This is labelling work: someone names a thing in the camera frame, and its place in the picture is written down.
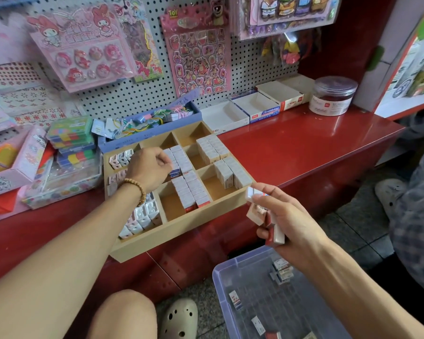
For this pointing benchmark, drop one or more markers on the person's right hand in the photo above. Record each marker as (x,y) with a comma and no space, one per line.
(293,226)

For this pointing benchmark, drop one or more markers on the person's left hand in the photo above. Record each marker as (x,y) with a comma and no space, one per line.
(150,169)

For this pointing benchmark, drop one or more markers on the handful of boxed erasers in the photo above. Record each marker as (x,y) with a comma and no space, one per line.
(258,212)

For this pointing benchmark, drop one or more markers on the row of erasers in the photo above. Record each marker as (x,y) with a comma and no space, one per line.
(281,272)

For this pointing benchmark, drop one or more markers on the wooden compartment tray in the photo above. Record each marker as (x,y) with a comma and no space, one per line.
(198,222)

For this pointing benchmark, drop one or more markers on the blue white eraser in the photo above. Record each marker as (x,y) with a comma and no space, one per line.
(235,298)

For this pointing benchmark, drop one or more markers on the small white eraser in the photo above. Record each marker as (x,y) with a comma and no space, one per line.
(258,325)

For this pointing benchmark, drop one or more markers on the clear plastic storage bin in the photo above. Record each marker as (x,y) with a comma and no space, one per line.
(230,321)

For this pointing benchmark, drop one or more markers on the person's left forearm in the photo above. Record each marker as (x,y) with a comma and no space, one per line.
(56,272)

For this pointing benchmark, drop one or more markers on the person's right forearm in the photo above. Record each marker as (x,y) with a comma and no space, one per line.
(374,293)

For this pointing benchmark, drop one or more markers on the blue box of trinkets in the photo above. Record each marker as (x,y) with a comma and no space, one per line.
(145,134)

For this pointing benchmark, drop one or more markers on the white tray box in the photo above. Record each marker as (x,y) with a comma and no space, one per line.
(286,91)
(256,107)
(225,118)

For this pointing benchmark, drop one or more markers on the person's left cream clog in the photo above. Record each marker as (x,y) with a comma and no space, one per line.
(178,320)

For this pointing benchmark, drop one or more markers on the person's left leg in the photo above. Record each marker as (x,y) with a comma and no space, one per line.
(124,317)

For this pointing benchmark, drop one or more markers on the white pegboard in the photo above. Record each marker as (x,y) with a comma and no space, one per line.
(141,99)

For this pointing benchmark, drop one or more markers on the stack of colourful packs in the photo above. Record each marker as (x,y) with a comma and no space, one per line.
(70,137)

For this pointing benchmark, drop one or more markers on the red display counter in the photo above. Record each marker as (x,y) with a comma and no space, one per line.
(318,141)

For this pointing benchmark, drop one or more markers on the pink tray of trinkets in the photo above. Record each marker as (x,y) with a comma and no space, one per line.
(25,166)

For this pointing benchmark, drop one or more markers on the pink sticker pack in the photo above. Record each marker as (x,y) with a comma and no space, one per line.
(81,49)
(198,53)

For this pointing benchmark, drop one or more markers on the green edged sticker pack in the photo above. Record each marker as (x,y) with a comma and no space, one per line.
(141,42)

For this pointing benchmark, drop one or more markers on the round clear plastic jar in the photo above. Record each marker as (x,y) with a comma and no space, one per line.
(332,96)

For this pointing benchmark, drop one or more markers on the red patterned sticker sheet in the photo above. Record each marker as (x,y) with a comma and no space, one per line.
(25,99)

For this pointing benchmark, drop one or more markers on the red folded cloth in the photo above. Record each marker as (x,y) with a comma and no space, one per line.
(1,202)

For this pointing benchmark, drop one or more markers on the clear bag of colourful toys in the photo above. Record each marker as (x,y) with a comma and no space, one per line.
(290,49)

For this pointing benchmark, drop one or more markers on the pale pink card pack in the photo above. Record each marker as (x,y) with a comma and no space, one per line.
(7,42)

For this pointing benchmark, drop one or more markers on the white side shelf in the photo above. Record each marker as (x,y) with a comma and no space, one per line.
(406,67)

